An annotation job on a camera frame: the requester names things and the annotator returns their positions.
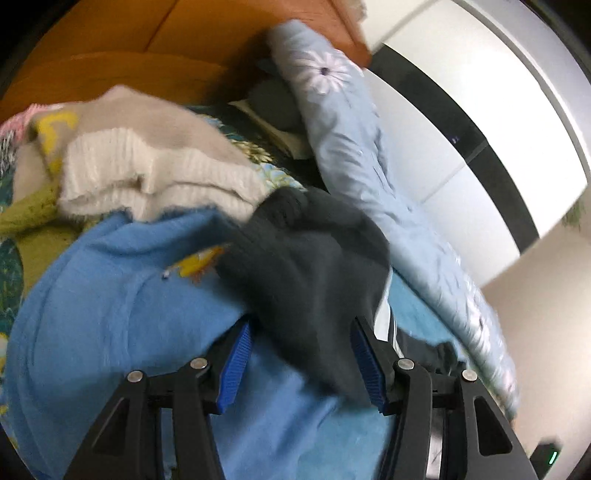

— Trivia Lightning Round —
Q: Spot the wooden headboard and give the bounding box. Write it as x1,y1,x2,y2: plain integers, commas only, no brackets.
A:
0,0,372,125

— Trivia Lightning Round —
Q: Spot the light blue floral quilt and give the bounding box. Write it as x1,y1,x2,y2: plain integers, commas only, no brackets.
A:
267,19,520,418

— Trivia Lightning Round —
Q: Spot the teal floral blanket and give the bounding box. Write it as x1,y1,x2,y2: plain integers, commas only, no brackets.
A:
0,104,455,480

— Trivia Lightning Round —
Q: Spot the pink cloth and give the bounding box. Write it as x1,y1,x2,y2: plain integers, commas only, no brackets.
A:
0,104,65,139

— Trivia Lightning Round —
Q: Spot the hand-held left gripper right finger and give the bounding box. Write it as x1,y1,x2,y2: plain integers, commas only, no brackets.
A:
349,316,541,480

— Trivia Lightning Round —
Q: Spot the white wardrobe with black stripe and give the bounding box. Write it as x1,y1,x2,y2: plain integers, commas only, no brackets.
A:
358,0,591,287

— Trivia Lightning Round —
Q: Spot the olive green knit sweater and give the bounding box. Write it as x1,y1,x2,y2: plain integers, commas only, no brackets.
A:
0,185,93,296

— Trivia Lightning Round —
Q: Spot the blue fleece garment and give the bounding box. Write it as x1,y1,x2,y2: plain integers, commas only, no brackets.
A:
2,208,398,480

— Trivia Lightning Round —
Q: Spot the dark grey fleece garment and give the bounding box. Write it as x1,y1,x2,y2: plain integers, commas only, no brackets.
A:
215,187,393,407

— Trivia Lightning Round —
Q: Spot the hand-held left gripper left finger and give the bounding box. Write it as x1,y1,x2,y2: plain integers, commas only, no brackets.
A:
62,318,254,480

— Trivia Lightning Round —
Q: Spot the dark pillow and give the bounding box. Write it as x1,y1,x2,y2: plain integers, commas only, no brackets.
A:
247,78,308,132

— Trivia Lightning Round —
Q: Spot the beige and white knit sweater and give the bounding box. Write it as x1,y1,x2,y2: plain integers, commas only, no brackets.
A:
11,85,271,222

